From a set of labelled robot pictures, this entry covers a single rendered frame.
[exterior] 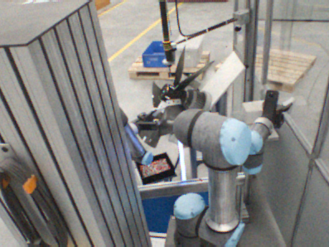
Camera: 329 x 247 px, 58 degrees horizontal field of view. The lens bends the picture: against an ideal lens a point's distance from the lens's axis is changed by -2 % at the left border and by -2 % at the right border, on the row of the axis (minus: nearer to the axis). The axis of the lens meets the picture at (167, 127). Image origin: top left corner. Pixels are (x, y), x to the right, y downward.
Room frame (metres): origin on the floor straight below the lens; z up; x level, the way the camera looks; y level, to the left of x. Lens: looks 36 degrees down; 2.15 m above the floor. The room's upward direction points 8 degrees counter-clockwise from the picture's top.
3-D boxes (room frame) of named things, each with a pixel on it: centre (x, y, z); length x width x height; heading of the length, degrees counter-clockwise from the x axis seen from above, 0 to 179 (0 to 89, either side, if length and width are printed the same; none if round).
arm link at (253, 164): (0.87, -0.30, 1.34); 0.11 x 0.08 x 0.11; 49
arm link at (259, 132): (0.85, -0.31, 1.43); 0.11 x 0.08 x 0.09; 139
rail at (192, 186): (1.23, 0.04, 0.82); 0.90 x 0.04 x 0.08; 90
